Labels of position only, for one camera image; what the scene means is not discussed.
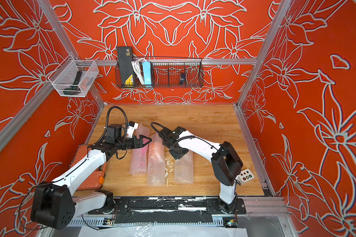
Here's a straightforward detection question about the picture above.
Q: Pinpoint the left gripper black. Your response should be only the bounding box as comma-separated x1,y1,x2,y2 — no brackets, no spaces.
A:
116,136,152,151

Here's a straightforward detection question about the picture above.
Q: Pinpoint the bubble orange glass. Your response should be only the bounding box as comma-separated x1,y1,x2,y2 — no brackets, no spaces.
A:
147,133,166,186

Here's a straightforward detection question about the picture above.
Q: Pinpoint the clear bubble wrap sheet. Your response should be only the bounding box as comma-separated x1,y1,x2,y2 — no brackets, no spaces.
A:
174,150,194,184

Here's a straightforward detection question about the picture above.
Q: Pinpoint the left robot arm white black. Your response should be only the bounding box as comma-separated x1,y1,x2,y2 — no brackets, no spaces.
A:
30,121,152,230

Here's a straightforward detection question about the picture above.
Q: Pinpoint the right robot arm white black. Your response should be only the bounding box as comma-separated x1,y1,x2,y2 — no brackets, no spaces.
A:
155,126,243,206

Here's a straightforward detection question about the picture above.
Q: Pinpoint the bubble wrapped pink glass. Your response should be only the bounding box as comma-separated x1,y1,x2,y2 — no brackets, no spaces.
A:
129,123,150,175

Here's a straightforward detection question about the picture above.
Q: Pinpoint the orange plastic tool case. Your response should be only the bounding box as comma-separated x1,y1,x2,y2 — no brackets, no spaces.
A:
69,144,108,191

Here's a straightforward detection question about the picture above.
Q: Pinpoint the black yellow device box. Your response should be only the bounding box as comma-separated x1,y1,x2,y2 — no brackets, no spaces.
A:
117,46,135,88

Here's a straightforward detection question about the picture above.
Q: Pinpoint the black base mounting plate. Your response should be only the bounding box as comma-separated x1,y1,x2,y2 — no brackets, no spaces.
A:
88,196,246,226

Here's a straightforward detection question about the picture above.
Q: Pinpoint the light blue power bank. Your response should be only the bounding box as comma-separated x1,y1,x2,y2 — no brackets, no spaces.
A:
142,61,152,87

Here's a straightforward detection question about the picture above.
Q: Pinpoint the white button control box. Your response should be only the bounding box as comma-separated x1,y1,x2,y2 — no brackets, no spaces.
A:
236,168,255,185

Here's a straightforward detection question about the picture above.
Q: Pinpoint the white plastic sheet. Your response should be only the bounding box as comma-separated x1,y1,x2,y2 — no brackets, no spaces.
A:
79,225,248,237

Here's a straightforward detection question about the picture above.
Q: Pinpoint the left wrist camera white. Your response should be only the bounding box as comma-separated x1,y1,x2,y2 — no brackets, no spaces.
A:
126,121,138,138

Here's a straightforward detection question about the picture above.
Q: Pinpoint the black wire wall basket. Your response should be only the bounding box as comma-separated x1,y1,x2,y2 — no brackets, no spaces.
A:
115,57,204,89

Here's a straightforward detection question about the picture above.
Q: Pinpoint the white coiled cable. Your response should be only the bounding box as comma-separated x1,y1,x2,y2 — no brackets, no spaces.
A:
131,58,145,86

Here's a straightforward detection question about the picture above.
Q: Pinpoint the dark green handled tool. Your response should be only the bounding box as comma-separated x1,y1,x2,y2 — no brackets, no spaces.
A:
63,71,83,95

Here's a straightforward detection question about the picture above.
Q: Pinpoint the clear acrylic wall bin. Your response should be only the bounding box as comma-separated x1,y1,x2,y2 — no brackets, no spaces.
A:
47,55,99,97

